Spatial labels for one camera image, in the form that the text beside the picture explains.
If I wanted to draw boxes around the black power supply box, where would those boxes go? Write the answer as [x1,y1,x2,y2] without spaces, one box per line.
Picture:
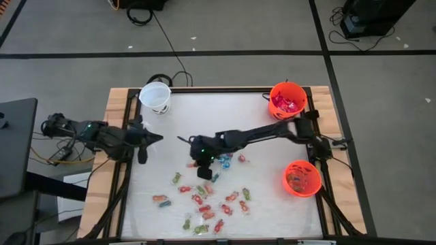
[341,14,362,35]

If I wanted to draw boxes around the wooden table with black frame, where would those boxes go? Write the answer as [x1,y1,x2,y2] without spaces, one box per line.
[77,85,377,241]

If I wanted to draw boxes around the white box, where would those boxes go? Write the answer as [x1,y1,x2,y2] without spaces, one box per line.
[56,171,92,224]

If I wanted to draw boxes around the white ghost face bucket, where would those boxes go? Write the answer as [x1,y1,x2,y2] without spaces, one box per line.
[138,81,172,116]

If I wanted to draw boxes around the orange pumpkin face bucket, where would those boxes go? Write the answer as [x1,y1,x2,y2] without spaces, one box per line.
[282,159,323,198]
[268,81,309,120]

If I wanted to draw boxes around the long black floor cable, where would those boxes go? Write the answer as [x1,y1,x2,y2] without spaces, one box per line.
[151,12,194,88]

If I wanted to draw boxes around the black power adapter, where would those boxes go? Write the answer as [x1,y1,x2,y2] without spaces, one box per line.
[49,145,74,163]

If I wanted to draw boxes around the black looped camera cable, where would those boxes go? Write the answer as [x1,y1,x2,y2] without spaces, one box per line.
[146,70,194,88]

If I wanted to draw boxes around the black case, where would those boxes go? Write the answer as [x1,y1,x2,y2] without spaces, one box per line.
[117,0,170,11]

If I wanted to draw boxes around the black coiled cable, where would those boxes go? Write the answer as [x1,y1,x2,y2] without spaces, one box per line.
[126,2,154,27]

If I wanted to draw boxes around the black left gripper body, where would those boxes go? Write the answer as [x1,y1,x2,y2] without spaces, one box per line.
[121,127,146,149]

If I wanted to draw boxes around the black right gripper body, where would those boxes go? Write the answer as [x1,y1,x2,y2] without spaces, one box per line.
[189,134,224,163]

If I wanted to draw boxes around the red candy bag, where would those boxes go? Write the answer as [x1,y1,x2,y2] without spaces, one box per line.
[271,93,287,112]
[284,98,301,114]

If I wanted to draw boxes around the dark grey desk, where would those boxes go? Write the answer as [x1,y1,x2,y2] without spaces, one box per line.
[0,97,38,200]

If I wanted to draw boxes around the black tangled cable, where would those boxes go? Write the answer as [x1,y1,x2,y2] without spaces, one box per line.
[328,6,396,52]

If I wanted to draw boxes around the black equipment cart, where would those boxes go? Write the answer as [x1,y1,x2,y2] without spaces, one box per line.
[340,0,418,39]

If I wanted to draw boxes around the yellow floor cable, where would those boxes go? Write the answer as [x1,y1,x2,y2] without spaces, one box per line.
[29,146,96,165]

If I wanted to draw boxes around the black beam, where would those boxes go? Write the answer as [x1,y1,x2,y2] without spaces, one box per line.
[25,171,88,201]

